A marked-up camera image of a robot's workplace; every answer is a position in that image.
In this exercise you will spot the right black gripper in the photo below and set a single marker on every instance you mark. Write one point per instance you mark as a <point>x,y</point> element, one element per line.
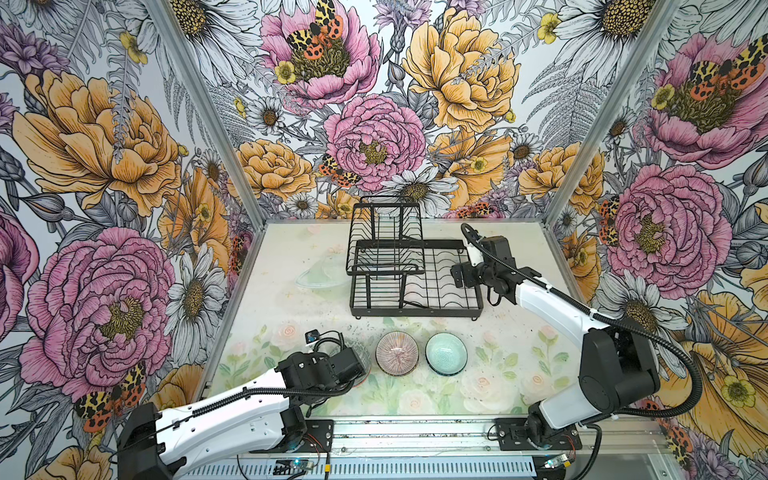
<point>468,274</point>

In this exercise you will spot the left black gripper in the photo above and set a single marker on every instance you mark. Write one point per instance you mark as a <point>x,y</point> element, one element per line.
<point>338,386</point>

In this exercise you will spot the pink striped bowl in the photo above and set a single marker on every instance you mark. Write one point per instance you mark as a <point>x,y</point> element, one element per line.
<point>397,353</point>

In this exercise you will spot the teal concentric pattern bowl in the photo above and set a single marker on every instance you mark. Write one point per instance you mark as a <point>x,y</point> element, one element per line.
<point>446,354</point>

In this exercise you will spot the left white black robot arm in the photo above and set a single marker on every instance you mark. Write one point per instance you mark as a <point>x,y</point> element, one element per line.
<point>263,415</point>

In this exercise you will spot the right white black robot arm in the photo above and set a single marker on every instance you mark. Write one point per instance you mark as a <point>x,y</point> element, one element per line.
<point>617,364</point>

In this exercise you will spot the green circuit board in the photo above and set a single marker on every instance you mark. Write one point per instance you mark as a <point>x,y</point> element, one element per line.
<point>294,467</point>

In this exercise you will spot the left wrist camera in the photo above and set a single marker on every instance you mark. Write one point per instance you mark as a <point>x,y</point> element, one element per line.
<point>312,336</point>

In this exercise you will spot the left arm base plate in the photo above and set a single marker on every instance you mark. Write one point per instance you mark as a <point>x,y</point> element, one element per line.
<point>304,437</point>

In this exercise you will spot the black wire dish rack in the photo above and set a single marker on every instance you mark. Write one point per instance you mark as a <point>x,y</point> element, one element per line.
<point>397,272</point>

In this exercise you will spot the aluminium front rail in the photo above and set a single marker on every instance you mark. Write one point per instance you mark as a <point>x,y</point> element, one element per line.
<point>444,447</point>

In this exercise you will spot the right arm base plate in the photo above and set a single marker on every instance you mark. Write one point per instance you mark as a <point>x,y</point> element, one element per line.
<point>521,434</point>

